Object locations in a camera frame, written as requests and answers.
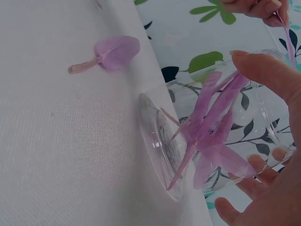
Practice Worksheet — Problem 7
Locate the person's left hand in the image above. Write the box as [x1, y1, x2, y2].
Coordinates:
[220, 0, 290, 28]

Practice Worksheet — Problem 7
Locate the bunch of purple blooms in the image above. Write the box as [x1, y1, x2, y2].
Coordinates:
[160, 70, 257, 192]

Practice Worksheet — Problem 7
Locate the person's right hand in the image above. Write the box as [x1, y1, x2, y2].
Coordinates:
[214, 50, 301, 226]

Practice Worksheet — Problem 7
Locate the purple fabric flower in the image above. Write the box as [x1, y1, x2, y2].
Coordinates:
[67, 35, 141, 75]
[274, 9, 297, 71]

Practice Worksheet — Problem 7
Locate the clear glass vase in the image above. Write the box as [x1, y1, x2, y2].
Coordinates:
[138, 48, 297, 202]

